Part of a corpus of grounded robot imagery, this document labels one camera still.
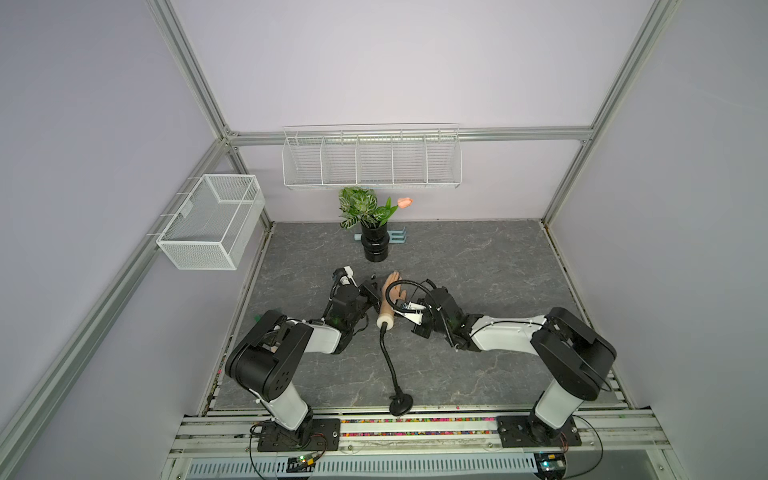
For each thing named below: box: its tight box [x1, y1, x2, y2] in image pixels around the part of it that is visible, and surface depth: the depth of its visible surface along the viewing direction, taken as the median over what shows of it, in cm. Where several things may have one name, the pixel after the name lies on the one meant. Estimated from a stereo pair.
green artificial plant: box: [338, 187, 398, 229], surface depth 92 cm
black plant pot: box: [361, 223, 390, 263], surface depth 106 cm
